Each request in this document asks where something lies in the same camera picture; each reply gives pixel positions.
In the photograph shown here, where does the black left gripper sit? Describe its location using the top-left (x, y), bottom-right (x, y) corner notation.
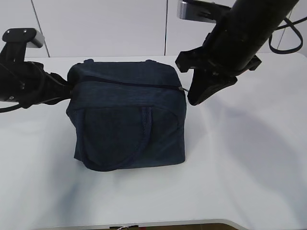
top-left (0, 43), bottom-right (73, 108)

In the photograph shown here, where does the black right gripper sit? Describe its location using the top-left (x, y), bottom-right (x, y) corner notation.
top-left (176, 21), bottom-right (261, 105)

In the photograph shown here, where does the dark blue lunch bag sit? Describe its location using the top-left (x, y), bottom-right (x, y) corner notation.
top-left (66, 59), bottom-right (187, 172)

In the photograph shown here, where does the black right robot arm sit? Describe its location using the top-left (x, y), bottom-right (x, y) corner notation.
top-left (176, 0), bottom-right (296, 105)

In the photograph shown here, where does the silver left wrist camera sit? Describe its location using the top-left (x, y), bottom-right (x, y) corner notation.
top-left (2, 28), bottom-right (45, 48)

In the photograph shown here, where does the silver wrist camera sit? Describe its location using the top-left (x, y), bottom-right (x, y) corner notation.
top-left (177, 0), bottom-right (231, 23)
top-left (2, 28), bottom-right (45, 48)

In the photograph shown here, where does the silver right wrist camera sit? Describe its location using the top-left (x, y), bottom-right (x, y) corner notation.
top-left (177, 0), bottom-right (231, 23)

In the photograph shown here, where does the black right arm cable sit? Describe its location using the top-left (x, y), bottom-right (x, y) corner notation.
top-left (268, 16), bottom-right (307, 55)

